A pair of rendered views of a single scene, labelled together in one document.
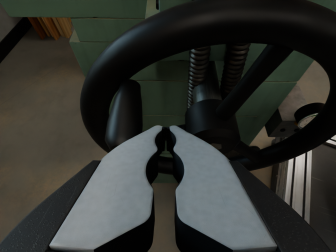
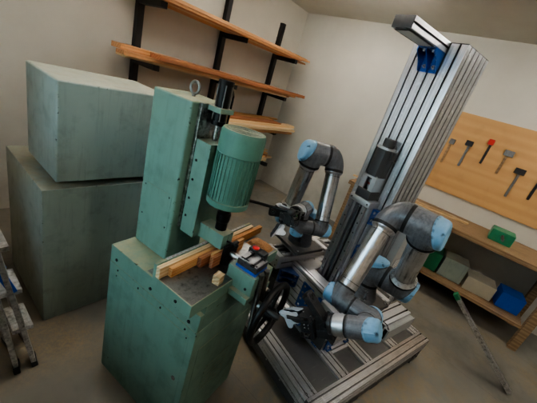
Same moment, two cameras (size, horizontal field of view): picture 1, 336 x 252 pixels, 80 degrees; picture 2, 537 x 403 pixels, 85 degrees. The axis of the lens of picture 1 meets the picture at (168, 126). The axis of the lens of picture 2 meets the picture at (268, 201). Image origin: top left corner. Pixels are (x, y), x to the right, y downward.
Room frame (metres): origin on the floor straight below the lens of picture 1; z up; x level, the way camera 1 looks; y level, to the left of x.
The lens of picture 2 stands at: (-0.18, 0.87, 1.67)
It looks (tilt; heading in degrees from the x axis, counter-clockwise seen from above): 22 degrees down; 297
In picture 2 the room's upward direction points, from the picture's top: 17 degrees clockwise
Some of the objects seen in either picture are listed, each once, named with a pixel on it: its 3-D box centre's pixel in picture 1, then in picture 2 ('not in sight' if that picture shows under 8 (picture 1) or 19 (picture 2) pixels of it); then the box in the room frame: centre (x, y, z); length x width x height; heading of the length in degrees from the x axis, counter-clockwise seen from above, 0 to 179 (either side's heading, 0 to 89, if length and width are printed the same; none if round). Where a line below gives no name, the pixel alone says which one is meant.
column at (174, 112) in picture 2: not in sight; (178, 176); (0.76, -0.04, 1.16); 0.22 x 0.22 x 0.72; 1
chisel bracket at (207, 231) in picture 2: not in sight; (215, 234); (0.49, -0.05, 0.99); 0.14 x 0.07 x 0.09; 1
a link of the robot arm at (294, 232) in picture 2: not in sight; (300, 226); (0.27, -0.48, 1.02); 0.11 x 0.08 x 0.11; 42
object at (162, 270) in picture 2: not in sight; (212, 246); (0.49, -0.06, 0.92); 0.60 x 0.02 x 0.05; 91
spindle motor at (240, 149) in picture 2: not in sight; (235, 169); (0.47, -0.05, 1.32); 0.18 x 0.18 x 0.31
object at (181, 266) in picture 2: not in sight; (223, 246); (0.47, -0.11, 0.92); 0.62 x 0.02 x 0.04; 91
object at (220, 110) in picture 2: not in sight; (221, 102); (0.61, -0.04, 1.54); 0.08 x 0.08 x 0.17; 1
